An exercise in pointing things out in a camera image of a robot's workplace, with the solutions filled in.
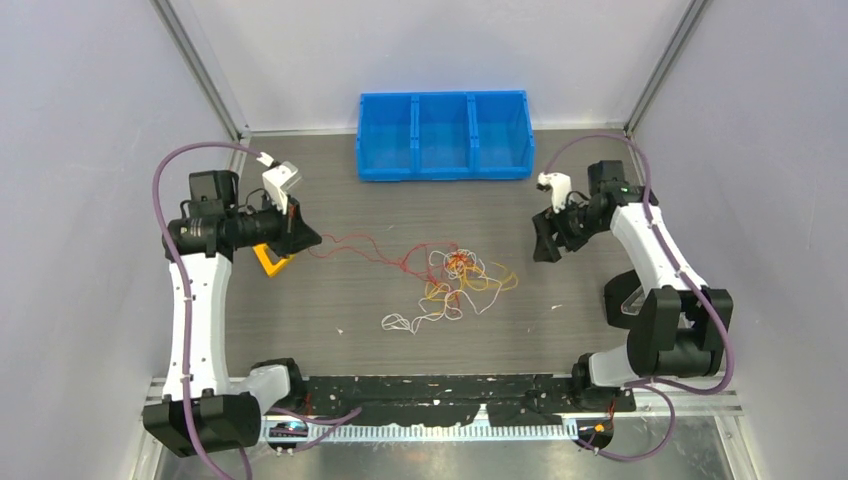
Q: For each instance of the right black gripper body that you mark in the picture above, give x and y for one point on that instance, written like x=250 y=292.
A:
x=572 y=225

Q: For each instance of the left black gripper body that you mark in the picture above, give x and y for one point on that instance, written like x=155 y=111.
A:
x=283 y=229

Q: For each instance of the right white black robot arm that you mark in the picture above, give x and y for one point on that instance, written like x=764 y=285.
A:
x=677 y=325

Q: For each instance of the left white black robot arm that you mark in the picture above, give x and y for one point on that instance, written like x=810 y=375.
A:
x=201 y=408

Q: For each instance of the yellow triangular plastic stand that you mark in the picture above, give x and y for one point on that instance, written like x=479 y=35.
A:
x=271 y=263

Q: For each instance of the black triangular stand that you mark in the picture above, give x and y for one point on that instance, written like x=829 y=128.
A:
x=623 y=297

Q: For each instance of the blue three-compartment plastic bin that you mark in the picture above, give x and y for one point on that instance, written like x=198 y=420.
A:
x=441 y=136

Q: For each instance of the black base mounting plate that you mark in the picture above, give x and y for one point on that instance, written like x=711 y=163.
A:
x=450 y=400

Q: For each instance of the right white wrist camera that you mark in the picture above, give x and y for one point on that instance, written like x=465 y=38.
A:
x=559 y=186

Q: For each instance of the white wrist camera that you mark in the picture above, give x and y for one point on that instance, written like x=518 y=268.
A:
x=559 y=186
x=278 y=179

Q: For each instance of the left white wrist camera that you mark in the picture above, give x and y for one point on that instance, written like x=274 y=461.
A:
x=278 y=179

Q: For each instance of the aluminium front rail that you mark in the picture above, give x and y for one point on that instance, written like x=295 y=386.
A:
x=282 y=425

